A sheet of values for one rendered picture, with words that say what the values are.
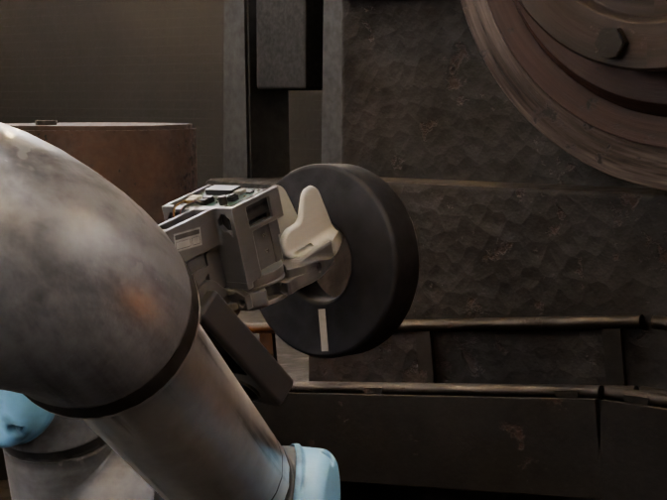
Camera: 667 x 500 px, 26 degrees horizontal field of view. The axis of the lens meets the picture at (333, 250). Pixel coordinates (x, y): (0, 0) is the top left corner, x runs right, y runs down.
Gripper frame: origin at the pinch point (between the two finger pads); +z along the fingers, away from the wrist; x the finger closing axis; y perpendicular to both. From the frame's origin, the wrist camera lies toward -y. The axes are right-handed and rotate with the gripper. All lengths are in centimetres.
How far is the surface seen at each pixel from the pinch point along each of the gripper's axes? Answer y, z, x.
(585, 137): 2.6, 18.7, -13.2
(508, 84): 7.0, 19.9, -5.9
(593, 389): -17.8, 13.2, -13.9
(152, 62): -118, 614, 669
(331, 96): -96, 415, 347
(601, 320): -15.7, 22.3, -10.3
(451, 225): -8.4, 25.7, 6.9
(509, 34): 11.5, 19.3, -7.1
